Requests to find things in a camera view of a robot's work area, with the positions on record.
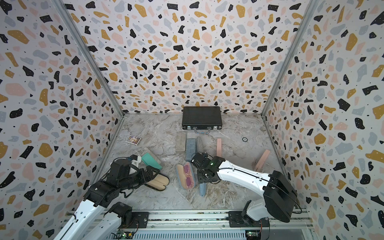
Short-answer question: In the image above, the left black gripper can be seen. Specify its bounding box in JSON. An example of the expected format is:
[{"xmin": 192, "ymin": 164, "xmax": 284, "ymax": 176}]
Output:
[{"xmin": 118, "ymin": 165, "xmax": 160, "ymax": 192}]

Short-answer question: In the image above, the mint green glasses case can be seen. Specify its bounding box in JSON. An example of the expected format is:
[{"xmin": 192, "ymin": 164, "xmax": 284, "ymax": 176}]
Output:
[{"xmin": 142, "ymin": 153, "xmax": 162, "ymax": 170}]

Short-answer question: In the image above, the pink glasses case grey lining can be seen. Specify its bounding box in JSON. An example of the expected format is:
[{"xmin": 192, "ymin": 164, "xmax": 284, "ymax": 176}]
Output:
[{"xmin": 217, "ymin": 139, "xmax": 222, "ymax": 157}]

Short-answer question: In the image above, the black case beige lining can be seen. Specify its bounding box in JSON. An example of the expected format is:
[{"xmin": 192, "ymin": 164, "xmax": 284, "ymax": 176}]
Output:
[{"xmin": 145, "ymin": 174, "xmax": 170, "ymax": 192}]

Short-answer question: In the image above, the grey case mint lining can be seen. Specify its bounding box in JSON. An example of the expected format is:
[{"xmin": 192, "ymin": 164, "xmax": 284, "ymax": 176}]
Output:
[{"xmin": 186, "ymin": 139, "xmax": 197, "ymax": 162}]

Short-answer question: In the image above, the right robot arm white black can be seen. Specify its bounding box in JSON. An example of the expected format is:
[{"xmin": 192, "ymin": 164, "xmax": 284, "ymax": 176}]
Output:
[{"xmin": 191, "ymin": 153, "xmax": 299, "ymax": 226}]

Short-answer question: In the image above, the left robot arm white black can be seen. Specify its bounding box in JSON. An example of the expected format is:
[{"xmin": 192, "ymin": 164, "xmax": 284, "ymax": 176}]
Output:
[{"xmin": 55, "ymin": 164, "xmax": 160, "ymax": 240}]

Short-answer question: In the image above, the closed pink glasses case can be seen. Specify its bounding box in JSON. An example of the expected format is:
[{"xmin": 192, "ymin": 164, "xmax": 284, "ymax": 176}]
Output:
[{"xmin": 254, "ymin": 150, "xmax": 271, "ymax": 172}]

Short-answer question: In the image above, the playing card box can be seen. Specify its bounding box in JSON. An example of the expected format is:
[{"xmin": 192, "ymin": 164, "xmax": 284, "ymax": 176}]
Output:
[{"xmin": 126, "ymin": 135, "xmax": 142, "ymax": 146}]

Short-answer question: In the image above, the black ribbed briefcase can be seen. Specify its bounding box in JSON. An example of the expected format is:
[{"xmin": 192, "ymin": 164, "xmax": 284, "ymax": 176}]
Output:
[{"xmin": 182, "ymin": 107, "xmax": 223, "ymax": 130}]

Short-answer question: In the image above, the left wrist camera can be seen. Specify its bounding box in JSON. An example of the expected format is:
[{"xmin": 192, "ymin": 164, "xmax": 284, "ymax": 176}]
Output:
[{"xmin": 107, "ymin": 155, "xmax": 139, "ymax": 185}]

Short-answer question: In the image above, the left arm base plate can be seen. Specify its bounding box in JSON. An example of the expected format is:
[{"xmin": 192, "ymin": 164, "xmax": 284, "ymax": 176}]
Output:
[{"xmin": 119, "ymin": 212, "xmax": 150, "ymax": 229}]

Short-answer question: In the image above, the aluminium front rail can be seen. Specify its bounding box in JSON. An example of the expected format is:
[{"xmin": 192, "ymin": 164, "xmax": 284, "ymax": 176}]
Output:
[{"xmin": 58, "ymin": 209, "xmax": 316, "ymax": 240}]

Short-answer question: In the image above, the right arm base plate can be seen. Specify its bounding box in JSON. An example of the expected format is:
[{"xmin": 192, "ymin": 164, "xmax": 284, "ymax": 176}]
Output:
[{"xmin": 227, "ymin": 211, "xmax": 270, "ymax": 228}]

